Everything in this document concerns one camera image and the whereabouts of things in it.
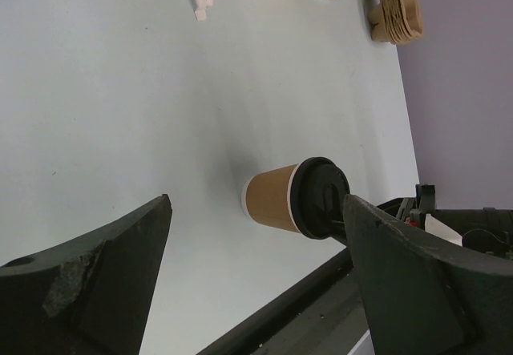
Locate brown paper coffee cup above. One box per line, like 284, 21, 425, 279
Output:
241, 163, 300, 233

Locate black plastic cup lid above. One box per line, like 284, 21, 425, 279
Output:
288, 157, 350, 240

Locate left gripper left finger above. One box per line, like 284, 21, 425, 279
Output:
1, 195, 172, 354

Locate brown pulp cup carriers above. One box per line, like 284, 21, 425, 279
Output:
367, 0, 424, 45

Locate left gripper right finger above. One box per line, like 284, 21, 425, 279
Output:
344, 195, 512, 354

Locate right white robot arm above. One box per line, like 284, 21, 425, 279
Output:
394, 184, 512, 260

